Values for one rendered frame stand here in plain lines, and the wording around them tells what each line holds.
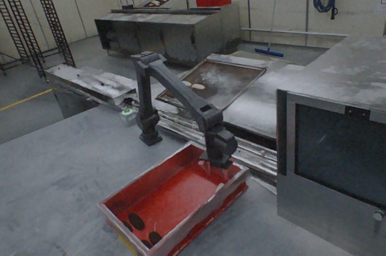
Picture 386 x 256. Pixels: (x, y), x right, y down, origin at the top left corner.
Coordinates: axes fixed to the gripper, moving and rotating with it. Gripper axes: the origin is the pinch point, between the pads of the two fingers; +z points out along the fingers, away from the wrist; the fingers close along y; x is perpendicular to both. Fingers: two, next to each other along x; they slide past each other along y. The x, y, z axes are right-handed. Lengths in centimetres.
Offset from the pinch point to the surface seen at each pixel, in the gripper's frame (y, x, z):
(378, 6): 46, 92, -40
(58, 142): -105, 3, 7
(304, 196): 31.7, -5.1, -4.5
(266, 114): 3.9, 48.5, -0.1
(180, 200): -13.0, -9.7, 8.6
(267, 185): 15.5, 10.3, 9.2
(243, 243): 15.8, -17.4, 9.5
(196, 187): -10.5, -1.1, 8.5
